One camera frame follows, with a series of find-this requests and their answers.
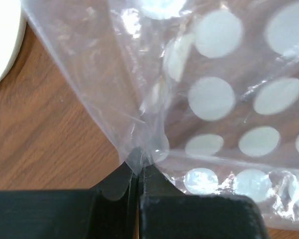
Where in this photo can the cream and blue plate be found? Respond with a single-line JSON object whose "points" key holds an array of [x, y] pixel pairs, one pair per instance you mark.
{"points": [[12, 29]]}

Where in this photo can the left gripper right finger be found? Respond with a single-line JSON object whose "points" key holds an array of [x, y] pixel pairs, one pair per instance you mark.
{"points": [[167, 213]]}

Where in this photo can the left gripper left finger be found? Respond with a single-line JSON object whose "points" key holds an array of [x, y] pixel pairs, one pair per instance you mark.
{"points": [[105, 211]]}

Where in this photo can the clear zip top bag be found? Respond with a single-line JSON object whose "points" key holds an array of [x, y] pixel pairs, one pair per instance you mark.
{"points": [[207, 90]]}

